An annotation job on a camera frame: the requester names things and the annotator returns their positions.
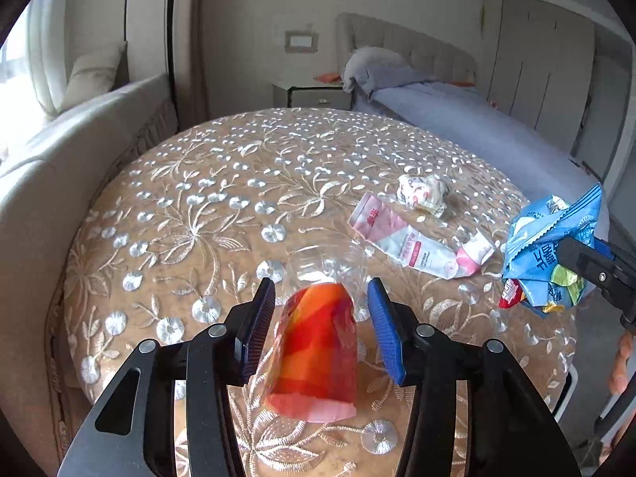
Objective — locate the orange packet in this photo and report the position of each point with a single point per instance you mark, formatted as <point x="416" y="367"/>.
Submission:
<point x="328" y="78"/>

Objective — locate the crumpled white paper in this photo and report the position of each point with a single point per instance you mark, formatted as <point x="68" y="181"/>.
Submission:
<point x="422" y="191"/>

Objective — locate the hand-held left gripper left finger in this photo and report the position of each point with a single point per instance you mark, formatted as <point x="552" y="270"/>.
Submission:
<point x="258" y="328"/>

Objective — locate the white chair frame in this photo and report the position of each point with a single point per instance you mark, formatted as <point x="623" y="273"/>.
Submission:
<point x="566" y="392"/>

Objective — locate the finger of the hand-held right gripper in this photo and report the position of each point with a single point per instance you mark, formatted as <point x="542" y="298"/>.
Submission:
<point x="608" y="251"/>
<point x="579" y="258"/>

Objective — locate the person's right hand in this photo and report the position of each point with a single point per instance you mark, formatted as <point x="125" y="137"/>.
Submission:
<point x="621" y="367"/>

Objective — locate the grey frilled pillow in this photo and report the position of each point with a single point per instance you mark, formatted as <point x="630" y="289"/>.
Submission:
<point x="370" y="67"/>

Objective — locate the blue snack bag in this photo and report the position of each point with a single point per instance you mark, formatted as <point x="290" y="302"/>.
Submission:
<point x="539" y="253"/>

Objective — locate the orange pillow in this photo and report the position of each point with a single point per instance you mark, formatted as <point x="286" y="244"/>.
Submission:
<point x="464" y="83"/>

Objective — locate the wall switch panel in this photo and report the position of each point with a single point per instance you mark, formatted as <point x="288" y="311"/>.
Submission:
<point x="300" y="40"/>

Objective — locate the clear bottle with orange label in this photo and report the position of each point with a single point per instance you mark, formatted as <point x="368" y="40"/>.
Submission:
<point x="318" y="353"/>

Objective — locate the pink white tube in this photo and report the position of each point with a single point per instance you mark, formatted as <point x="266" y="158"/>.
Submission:
<point x="412" y="246"/>

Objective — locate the red snack bag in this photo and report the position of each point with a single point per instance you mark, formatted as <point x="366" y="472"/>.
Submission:
<point x="512" y="299"/>

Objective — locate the beige nightstand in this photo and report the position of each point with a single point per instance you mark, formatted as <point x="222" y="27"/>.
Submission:
<point x="308" y="95"/>

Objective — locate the grey-blue blanket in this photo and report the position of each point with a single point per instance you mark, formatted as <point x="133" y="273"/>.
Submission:
<point x="472" y="124"/>

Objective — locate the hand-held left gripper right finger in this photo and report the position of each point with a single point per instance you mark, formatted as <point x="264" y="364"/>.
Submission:
<point x="385" y="330"/>

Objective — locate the beige wardrobe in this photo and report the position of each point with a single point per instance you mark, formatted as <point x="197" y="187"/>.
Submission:
<point x="541" y="59"/>

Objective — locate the embroidered beige tablecloth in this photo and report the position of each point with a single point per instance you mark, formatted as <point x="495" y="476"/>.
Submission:
<point x="198" y="198"/>

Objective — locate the beige cushion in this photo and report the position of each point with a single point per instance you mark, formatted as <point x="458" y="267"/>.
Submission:
<point x="94" y="74"/>

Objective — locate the sheer white curtain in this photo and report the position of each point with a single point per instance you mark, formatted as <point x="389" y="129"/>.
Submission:
<point x="39" y="49"/>

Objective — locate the beige window seat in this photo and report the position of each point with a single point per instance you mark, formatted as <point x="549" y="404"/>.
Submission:
<point x="30" y="198"/>

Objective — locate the beige upholstered bed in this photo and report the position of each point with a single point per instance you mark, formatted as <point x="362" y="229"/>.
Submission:
<point x="412" y="49"/>

